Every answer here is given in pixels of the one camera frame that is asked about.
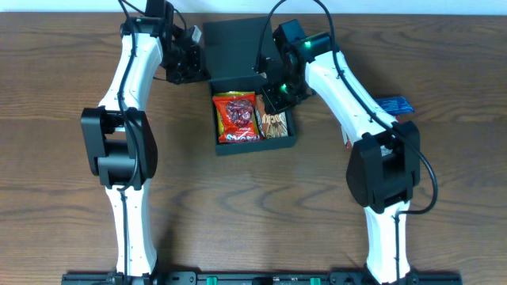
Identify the blue cookie wrapper pack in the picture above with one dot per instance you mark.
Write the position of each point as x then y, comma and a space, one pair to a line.
395, 106

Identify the black gift box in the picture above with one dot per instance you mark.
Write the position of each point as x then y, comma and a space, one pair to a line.
230, 49

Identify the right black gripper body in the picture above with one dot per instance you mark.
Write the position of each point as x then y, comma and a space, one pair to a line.
273, 100

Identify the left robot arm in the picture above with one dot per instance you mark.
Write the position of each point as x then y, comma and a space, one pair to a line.
119, 142

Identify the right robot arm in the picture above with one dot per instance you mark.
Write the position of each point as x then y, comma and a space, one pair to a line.
382, 172

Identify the red Hello Panda box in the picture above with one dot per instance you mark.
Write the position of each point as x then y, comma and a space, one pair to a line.
346, 139

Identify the red Hacks candy bag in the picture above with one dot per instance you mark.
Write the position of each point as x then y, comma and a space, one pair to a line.
237, 116

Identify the brown Pocky snack box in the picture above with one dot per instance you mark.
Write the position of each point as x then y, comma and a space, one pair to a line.
270, 126

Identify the yellow Hacks candy bag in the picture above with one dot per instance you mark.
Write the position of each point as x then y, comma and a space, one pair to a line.
218, 122

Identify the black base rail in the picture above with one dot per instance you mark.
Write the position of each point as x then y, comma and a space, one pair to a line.
341, 277

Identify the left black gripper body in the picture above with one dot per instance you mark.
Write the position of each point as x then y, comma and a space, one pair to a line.
183, 65

